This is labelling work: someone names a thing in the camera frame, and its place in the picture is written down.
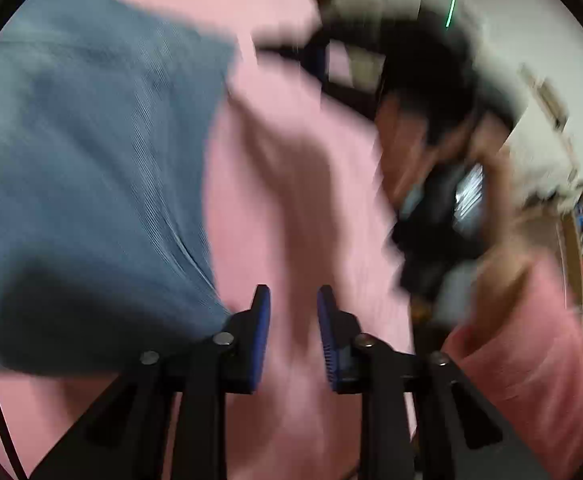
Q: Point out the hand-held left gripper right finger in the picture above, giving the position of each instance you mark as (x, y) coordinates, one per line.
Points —
(326, 340)

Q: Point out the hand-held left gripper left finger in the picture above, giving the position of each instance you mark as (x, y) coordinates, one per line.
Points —
(261, 340)

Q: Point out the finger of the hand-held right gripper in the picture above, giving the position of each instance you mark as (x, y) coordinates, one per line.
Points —
(314, 57)
(349, 97)

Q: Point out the blue denim jacket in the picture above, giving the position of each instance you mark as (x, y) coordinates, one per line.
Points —
(86, 175)

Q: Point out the person's right hand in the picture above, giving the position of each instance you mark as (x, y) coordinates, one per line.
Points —
(504, 200)

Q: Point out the pink blanket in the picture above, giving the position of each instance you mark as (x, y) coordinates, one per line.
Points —
(291, 185)

